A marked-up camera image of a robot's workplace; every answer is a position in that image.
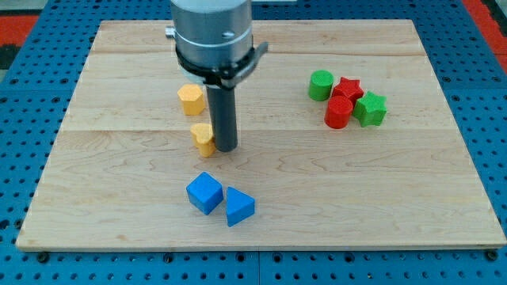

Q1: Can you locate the blue triangle block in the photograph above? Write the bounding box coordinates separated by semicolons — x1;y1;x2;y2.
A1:
226;187;255;227

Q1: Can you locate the red cylinder block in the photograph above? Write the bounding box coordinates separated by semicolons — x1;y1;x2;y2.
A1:
324;96;353;129

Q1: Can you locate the black clamp ring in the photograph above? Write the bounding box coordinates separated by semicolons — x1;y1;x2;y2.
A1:
175;41;269;90

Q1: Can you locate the red star block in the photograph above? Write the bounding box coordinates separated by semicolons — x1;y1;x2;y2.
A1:
331;77;364;105

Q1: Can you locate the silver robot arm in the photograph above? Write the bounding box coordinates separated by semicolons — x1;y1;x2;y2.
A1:
170;0;254;70

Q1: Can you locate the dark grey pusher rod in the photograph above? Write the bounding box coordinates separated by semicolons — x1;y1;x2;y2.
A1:
206;86;238;152

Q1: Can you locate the green cylinder block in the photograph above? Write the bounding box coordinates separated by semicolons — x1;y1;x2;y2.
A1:
308;70;334;101

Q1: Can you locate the yellow heart block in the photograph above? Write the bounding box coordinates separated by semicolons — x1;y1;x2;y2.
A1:
190;123;216;158

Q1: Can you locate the yellow hexagon block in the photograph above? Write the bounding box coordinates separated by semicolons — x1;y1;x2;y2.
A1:
177;84;206;116

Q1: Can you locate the blue cube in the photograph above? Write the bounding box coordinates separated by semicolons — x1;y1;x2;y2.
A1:
186;172;223;215

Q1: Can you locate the wooden board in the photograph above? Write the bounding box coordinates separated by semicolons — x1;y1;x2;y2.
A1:
17;20;506;252

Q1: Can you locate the green star block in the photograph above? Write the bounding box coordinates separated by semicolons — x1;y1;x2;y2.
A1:
353;91;387;127

